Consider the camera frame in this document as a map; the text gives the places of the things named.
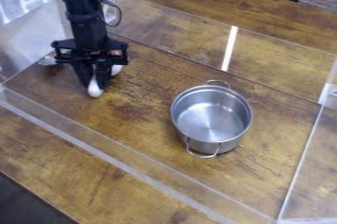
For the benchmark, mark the clear acrylic right wall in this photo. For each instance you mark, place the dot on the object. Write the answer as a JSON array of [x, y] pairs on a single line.
[[310, 200]]

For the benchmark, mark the spoon with green handle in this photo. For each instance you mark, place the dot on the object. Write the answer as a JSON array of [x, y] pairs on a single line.
[[48, 60]]

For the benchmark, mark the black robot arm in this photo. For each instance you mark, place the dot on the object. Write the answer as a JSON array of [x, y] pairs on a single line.
[[81, 7]]

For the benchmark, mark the clear acrylic barrier front wall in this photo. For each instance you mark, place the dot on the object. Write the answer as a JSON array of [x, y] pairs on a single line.
[[208, 200]]

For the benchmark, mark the silver steel pot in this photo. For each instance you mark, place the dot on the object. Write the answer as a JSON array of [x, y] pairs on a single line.
[[212, 116]]

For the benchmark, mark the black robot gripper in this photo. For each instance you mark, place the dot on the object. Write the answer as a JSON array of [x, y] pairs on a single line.
[[90, 47]]

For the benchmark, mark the white plush mushroom red cap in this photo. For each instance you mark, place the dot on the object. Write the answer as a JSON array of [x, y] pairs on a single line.
[[94, 92]]

